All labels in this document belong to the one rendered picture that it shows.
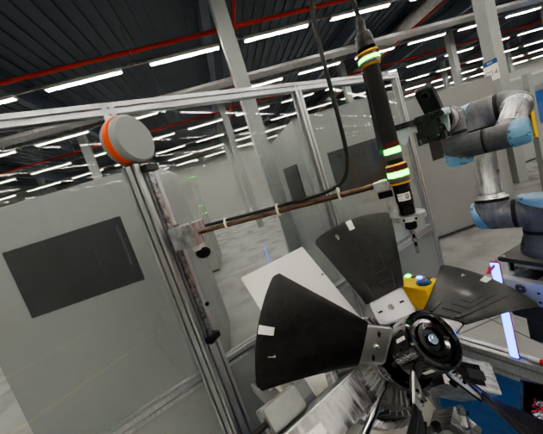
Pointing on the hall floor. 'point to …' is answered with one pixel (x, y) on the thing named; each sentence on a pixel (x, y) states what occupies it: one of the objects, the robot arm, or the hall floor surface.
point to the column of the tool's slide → (213, 356)
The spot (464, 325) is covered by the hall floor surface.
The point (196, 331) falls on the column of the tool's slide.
